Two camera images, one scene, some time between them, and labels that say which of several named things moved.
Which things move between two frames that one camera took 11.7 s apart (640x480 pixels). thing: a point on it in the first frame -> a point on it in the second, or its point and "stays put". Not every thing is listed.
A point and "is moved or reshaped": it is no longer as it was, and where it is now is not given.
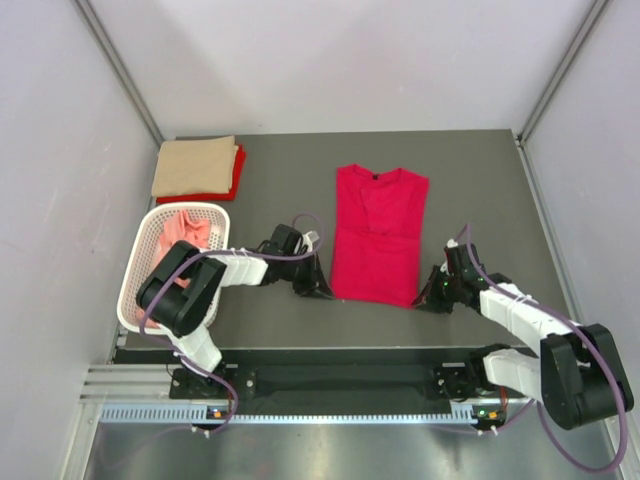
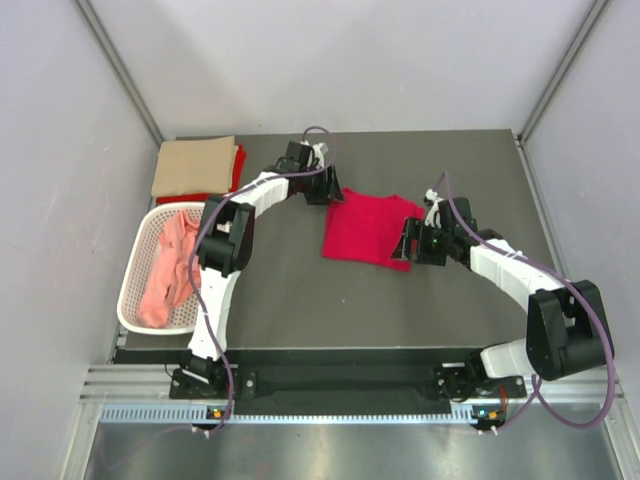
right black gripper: [432, 301] -> [415, 230]
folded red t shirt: [231, 194] stays put
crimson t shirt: [377, 232] is moved or reshaped
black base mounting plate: [328, 378] stays put
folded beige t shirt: [194, 166] stays put
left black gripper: [315, 282] -> [328, 191]
